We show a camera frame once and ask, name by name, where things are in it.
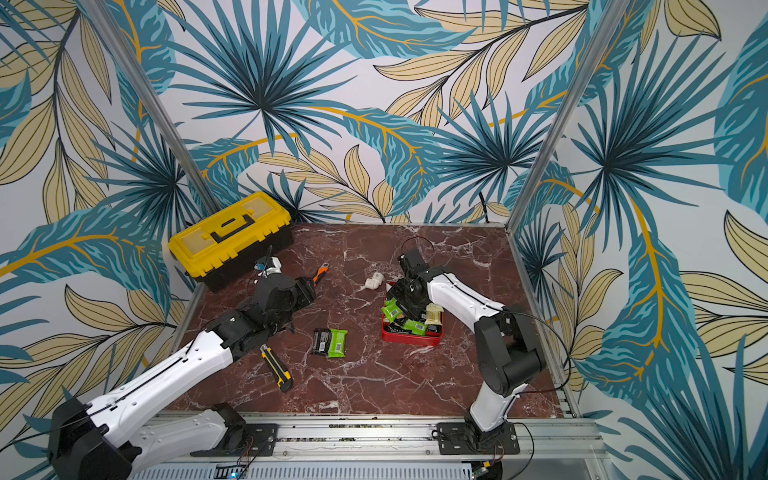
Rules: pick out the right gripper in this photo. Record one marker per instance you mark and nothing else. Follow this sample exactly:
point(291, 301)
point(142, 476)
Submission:
point(405, 302)

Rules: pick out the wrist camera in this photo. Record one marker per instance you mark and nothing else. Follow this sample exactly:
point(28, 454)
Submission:
point(267, 266)
point(412, 263)

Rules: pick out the green cookie packet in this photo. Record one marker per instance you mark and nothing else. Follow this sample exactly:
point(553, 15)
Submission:
point(391, 310)
point(415, 327)
point(337, 343)

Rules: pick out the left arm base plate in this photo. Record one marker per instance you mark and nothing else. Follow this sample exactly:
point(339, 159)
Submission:
point(258, 439)

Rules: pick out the red storage box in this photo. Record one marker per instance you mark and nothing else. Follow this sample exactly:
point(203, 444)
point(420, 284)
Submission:
point(394, 333)

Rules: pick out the white plastic pipe elbow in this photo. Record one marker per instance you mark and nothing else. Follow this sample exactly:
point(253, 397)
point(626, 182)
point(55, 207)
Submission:
point(374, 281)

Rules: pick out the yellow black toolbox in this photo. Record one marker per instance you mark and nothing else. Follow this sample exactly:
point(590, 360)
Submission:
point(225, 246)

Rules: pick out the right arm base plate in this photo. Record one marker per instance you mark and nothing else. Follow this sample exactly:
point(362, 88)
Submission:
point(477, 439)

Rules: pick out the cream cookie packet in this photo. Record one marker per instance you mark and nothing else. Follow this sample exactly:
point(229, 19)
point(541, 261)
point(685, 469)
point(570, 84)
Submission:
point(433, 314)

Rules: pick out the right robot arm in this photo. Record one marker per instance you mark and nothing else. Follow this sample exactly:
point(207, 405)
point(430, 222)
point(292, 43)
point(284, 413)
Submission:
point(508, 350)

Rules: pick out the yellow black utility knife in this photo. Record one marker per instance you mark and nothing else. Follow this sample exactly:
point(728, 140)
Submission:
point(279, 371)

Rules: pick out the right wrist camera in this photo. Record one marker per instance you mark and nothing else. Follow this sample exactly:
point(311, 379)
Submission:
point(412, 263)

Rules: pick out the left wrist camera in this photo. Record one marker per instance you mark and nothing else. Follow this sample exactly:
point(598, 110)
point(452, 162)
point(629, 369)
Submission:
point(267, 266)

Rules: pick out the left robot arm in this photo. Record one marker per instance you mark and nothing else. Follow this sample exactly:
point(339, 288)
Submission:
point(106, 438)

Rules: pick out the aluminium front rail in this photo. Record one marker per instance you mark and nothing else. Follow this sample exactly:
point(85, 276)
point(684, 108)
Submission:
point(395, 447)

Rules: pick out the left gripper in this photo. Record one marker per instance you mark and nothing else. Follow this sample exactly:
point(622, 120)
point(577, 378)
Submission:
point(304, 292)

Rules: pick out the black cookie packet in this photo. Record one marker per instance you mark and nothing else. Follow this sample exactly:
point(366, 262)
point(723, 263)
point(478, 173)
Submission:
point(321, 341)

